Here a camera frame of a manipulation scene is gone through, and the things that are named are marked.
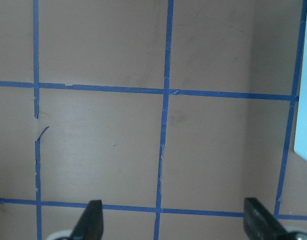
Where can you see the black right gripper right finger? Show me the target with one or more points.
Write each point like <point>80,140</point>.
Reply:
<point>260,224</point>

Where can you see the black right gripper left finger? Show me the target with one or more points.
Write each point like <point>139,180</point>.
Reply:
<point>90,225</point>

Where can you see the light blue plastic bin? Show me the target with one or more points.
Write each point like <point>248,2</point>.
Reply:
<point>300,143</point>

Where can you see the brown paper table cover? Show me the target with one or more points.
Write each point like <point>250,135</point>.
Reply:
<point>169,111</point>

